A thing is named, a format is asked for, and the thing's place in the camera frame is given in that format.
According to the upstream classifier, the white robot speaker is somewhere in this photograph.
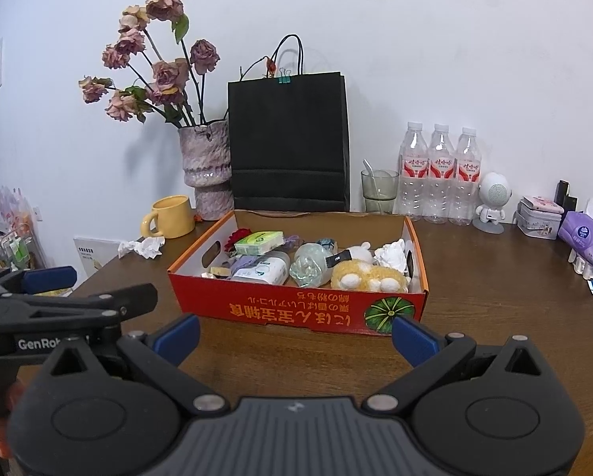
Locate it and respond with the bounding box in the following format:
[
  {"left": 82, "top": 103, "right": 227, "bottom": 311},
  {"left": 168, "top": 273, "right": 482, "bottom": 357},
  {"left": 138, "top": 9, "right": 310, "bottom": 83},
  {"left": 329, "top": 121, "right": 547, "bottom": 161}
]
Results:
[{"left": 472, "top": 172, "right": 512, "bottom": 234}]

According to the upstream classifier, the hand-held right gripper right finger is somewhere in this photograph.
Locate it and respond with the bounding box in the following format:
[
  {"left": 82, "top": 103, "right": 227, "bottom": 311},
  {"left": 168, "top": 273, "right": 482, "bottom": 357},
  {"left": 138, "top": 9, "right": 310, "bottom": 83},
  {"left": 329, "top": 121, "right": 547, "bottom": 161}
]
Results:
[{"left": 363, "top": 316, "right": 543, "bottom": 415}]

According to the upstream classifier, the clear plastic spoon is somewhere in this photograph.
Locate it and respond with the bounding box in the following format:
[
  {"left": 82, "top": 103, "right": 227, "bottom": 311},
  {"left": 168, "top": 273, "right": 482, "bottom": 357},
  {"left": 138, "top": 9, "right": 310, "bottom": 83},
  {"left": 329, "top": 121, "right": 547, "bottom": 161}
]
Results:
[{"left": 363, "top": 159, "right": 384, "bottom": 194}]

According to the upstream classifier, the purple tissue pack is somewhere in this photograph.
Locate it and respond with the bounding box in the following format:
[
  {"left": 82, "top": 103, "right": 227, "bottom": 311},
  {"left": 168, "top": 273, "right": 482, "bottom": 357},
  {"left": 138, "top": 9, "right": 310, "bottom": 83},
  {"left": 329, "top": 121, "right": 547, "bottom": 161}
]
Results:
[{"left": 558, "top": 211, "right": 593, "bottom": 267}]

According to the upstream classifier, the yellow mug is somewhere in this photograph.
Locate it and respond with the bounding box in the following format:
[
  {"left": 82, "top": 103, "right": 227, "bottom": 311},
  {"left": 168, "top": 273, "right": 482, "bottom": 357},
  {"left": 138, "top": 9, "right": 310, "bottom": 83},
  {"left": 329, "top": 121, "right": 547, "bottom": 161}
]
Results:
[{"left": 140, "top": 195, "right": 196, "bottom": 240}]

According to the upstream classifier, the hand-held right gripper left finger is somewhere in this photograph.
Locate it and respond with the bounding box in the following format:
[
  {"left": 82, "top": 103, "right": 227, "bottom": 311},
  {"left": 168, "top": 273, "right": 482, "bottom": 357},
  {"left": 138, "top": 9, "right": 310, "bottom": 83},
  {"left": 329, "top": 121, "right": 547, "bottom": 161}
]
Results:
[{"left": 41, "top": 313, "right": 230, "bottom": 415}]

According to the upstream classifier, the black paper bag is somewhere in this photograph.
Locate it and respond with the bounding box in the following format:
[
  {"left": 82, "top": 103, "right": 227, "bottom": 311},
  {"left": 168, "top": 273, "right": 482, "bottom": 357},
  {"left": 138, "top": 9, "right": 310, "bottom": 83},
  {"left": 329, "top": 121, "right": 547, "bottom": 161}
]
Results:
[{"left": 227, "top": 35, "right": 351, "bottom": 214}]

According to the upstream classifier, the glass cup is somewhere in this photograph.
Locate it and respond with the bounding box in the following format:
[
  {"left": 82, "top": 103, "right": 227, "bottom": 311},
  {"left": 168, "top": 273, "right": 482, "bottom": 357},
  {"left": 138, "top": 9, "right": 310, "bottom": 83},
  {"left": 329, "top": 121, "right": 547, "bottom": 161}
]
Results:
[{"left": 361, "top": 169, "right": 400, "bottom": 214}]

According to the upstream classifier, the cluttered desk organizer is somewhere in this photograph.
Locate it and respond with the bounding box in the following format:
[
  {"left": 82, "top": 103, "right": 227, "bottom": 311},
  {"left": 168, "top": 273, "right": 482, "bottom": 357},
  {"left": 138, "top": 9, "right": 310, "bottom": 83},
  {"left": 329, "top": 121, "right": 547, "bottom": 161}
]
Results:
[{"left": 0, "top": 173, "right": 47, "bottom": 273}]

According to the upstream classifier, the person's left hand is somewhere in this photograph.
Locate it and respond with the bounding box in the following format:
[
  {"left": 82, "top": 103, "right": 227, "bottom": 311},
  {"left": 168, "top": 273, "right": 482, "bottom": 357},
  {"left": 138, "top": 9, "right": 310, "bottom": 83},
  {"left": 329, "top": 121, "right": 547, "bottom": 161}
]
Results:
[{"left": 0, "top": 379, "right": 27, "bottom": 459}]

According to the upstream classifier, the white wipes pack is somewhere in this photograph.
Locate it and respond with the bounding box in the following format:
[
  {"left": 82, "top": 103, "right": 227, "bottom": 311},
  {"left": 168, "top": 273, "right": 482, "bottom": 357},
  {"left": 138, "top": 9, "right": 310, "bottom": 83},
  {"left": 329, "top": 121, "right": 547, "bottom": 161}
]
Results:
[{"left": 232, "top": 252, "right": 291, "bottom": 286}]

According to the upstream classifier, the green tissue pack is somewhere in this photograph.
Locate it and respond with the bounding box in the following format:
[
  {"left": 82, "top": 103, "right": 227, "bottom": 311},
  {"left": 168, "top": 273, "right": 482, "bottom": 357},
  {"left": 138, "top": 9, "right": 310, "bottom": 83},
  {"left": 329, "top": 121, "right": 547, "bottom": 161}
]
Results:
[{"left": 234, "top": 230, "right": 286, "bottom": 257}]

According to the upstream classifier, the red cardboard box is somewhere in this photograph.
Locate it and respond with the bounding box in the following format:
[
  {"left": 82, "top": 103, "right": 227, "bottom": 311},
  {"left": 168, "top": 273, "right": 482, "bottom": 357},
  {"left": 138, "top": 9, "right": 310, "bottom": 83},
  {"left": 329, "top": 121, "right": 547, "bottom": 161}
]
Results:
[{"left": 167, "top": 209, "right": 430, "bottom": 336}]

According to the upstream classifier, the purple knitted hat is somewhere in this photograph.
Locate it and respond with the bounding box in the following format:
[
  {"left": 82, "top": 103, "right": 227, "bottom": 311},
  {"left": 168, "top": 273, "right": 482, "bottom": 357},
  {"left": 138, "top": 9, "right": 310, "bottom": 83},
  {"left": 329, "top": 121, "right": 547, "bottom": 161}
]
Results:
[{"left": 227, "top": 254, "right": 265, "bottom": 273}]

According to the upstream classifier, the pink flat case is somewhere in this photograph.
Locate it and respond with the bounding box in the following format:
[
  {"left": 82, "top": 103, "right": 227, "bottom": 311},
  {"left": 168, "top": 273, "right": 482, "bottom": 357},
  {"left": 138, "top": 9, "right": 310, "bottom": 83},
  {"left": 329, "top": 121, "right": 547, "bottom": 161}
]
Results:
[{"left": 519, "top": 196, "right": 565, "bottom": 216}]

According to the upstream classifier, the purple speckled vase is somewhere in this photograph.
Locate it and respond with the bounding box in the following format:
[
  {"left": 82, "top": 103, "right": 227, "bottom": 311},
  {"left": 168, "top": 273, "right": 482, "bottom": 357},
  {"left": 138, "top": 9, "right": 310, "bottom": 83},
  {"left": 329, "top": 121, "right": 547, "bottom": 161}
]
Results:
[{"left": 178, "top": 119, "right": 235, "bottom": 221}]

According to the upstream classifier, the dried twig with red bud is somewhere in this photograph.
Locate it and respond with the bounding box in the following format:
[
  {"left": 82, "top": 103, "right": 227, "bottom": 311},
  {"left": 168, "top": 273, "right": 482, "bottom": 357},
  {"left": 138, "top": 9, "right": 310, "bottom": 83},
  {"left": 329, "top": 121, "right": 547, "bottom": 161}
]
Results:
[{"left": 241, "top": 57, "right": 280, "bottom": 80}]

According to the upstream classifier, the small crumpled white tissue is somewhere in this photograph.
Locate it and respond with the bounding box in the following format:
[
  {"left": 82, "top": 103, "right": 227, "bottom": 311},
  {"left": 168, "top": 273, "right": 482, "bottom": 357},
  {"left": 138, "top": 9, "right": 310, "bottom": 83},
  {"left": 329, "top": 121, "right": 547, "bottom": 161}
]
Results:
[{"left": 118, "top": 236, "right": 166, "bottom": 261}]

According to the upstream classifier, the grey tin box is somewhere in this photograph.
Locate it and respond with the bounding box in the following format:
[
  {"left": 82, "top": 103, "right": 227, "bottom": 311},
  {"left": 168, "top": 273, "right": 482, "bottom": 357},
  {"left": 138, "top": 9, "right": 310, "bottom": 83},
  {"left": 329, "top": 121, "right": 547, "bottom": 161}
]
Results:
[{"left": 514, "top": 203, "right": 565, "bottom": 241}]

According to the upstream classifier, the yellow white plush toy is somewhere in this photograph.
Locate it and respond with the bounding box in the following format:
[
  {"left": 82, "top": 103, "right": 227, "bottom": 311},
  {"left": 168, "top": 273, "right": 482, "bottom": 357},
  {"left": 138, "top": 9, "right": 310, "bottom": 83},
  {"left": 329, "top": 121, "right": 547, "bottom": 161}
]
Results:
[{"left": 331, "top": 242, "right": 410, "bottom": 293}]

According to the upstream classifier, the bunch of dried roses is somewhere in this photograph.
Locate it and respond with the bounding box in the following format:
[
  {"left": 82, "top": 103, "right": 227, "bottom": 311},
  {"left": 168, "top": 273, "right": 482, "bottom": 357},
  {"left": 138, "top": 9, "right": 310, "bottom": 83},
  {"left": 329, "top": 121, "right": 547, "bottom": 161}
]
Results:
[{"left": 78, "top": 0, "right": 221, "bottom": 128}]

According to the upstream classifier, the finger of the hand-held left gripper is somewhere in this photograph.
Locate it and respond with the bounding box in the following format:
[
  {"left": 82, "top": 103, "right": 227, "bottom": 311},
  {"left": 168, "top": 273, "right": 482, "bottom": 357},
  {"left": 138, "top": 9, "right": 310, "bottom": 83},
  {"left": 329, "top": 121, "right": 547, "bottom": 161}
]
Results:
[
  {"left": 26, "top": 284, "right": 159, "bottom": 325},
  {"left": 0, "top": 266, "right": 78, "bottom": 303}
]

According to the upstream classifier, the strip of white vials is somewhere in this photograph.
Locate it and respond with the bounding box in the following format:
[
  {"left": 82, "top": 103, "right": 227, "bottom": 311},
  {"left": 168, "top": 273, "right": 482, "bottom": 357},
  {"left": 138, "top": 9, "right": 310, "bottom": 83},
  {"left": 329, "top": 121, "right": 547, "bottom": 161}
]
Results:
[{"left": 569, "top": 248, "right": 593, "bottom": 279}]

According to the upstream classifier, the white booklet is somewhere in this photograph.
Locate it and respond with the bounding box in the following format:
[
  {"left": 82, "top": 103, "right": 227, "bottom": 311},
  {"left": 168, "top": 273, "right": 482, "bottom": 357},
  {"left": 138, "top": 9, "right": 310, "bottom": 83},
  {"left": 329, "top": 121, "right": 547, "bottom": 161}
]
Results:
[{"left": 73, "top": 236, "right": 121, "bottom": 279}]

